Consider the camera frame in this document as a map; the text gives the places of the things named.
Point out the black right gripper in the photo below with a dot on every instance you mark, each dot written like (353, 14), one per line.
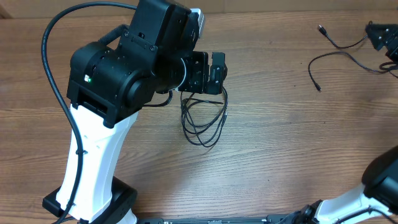
(386, 37)

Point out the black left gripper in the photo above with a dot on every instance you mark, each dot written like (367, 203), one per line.
(198, 83)

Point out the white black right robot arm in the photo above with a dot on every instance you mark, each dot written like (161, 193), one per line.
(376, 195)

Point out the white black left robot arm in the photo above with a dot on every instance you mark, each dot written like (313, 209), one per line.
(110, 81)

